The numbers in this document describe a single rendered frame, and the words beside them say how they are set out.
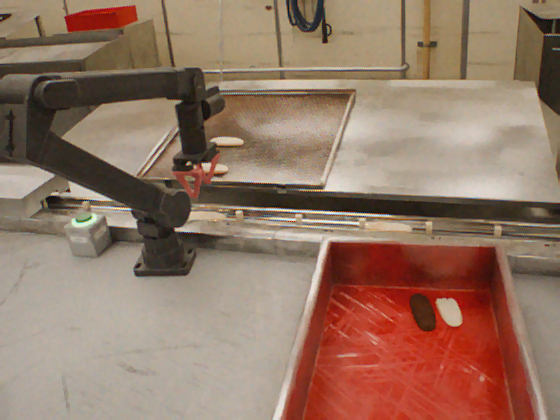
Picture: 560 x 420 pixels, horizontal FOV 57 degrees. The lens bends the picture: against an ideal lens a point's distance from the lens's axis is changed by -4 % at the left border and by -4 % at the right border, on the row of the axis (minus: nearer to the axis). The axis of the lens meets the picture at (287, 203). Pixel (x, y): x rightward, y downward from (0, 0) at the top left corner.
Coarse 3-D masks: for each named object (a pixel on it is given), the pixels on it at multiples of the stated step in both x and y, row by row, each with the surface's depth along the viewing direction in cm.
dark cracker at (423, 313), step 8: (416, 296) 96; (424, 296) 96; (416, 304) 94; (424, 304) 93; (416, 312) 92; (424, 312) 91; (432, 312) 92; (416, 320) 91; (424, 320) 90; (432, 320) 90; (424, 328) 89; (432, 328) 89
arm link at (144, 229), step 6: (138, 216) 109; (144, 216) 108; (150, 216) 107; (156, 216) 106; (138, 222) 109; (144, 222) 108; (150, 222) 109; (156, 222) 108; (138, 228) 109; (144, 228) 108; (150, 228) 108; (156, 228) 107; (162, 228) 108; (168, 228) 110; (144, 234) 109; (150, 234) 108; (156, 234) 108; (162, 234) 109
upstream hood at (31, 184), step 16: (0, 176) 142; (16, 176) 141; (32, 176) 140; (48, 176) 139; (0, 192) 132; (16, 192) 131; (32, 192) 131; (48, 192) 137; (64, 192) 146; (0, 208) 132; (16, 208) 130; (32, 208) 132
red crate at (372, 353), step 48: (336, 288) 101; (384, 288) 100; (336, 336) 90; (384, 336) 89; (432, 336) 87; (480, 336) 86; (336, 384) 80; (384, 384) 79; (432, 384) 78; (480, 384) 77
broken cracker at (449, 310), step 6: (438, 300) 94; (444, 300) 94; (450, 300) 94; (438, 306) 93; (444, 306) 92; (450, 306) 92; (456, 306) 92; (444, 312) 91; (450, 312) 91; (456, 312) 91; (444, 318) 90; (450, 318) 90; (456, 318) 90; (462, 318) 90; (450, 324) 89; (456, 324) 89
